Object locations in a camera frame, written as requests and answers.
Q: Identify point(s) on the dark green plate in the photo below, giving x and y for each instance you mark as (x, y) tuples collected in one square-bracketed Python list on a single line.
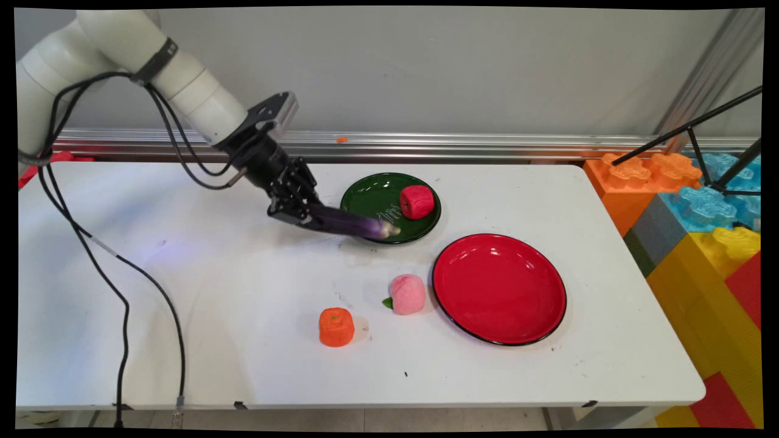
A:
[(371, 198)]

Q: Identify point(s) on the orange toy tangerine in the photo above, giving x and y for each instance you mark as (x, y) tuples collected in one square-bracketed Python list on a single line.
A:
[(336, 328)]

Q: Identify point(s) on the red plate black rim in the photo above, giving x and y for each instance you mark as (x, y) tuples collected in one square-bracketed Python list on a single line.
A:
[(499, 289)]

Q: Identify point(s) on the red toy apple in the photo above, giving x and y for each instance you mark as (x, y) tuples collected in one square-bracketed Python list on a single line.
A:
[(417, 202)]

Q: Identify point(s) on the red giant building block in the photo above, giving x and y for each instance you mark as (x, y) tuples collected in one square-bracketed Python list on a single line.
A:
[(721, 404), (747, 292)]

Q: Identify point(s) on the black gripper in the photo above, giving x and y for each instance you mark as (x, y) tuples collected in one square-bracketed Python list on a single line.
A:
[(265, 163)]

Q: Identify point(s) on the yellow giant building block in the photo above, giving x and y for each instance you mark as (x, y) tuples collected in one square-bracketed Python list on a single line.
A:
[(700, 304)]

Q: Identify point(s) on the silver black wrist camera mount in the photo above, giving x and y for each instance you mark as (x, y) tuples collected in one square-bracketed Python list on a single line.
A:
[(274, 112)]

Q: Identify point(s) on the orange giant building block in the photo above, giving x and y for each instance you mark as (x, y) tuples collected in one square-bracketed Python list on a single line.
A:
[(621, 185)]

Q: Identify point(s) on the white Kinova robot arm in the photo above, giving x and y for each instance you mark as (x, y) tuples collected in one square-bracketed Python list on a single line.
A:
[(122, 55)]

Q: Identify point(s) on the purple toy eggplant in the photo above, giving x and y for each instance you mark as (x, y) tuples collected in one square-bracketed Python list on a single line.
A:
[(356, 224)]

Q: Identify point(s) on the blue giant building block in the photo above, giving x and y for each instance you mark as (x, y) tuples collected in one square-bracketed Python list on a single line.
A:
[(706, 210)]

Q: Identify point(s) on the black tripod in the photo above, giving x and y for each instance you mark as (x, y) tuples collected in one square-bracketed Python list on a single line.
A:
[(688, 129)]

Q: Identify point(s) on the grey giant building block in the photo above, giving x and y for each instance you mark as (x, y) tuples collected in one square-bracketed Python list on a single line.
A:
[(654, 237)]

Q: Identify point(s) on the slanted aluminium post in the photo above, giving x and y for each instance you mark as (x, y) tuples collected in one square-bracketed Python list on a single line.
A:
[(706, 79)]

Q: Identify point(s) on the horizontal aluminium rail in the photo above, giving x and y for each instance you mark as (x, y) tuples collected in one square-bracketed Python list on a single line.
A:
[(456, 146)]

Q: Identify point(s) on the pink toy peach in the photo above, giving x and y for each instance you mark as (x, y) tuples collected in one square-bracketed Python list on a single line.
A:
[(408, 295)]

